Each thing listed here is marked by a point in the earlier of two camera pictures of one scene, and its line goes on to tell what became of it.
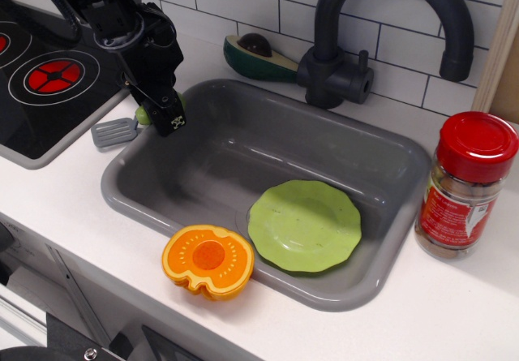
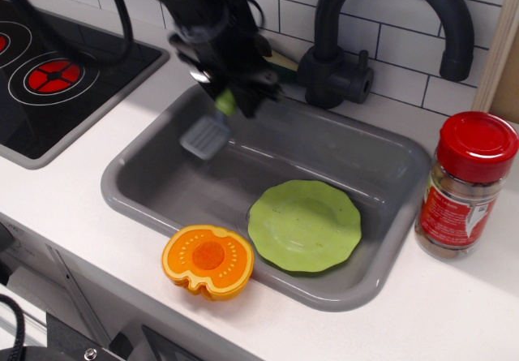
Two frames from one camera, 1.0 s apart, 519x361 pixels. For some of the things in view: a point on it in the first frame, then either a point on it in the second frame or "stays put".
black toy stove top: x=53 y=90 stays put
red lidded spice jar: x=457 y=206 stays put
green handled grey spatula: x=113 y=132 to x=206 y=137
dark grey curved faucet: x=328 y=79 stays put
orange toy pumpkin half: x=220 y=262 stays put
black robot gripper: x=149 y=62 to x=233 y=57
